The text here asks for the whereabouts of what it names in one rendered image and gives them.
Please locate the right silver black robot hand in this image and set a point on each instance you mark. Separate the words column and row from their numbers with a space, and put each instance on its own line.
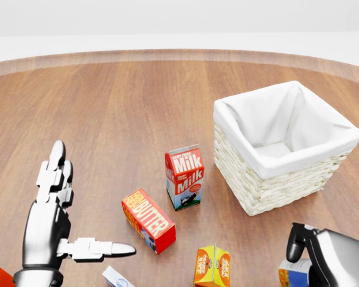
column 332, row 254

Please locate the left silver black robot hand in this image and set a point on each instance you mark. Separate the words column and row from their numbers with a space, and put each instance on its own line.
column 43, row 227

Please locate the blue white soup can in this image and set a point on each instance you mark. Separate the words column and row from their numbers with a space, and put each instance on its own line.
column 293, row 273

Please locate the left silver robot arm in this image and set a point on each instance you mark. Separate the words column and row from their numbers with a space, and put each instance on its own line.
column 37, row 278

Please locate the white-lined wicker basket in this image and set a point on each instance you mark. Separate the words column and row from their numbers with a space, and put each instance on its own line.
column 282, row 149

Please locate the white blue box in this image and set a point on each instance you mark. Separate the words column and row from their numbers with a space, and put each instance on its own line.
column 116, row 279

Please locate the red butter box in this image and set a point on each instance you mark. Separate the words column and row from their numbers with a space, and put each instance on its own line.
column 149, row 219

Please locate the orange juice carton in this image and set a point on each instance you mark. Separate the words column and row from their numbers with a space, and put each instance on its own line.
column 212, row 267

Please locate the red white milk carton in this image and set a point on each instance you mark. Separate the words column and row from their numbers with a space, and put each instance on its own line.
column 185, row 179

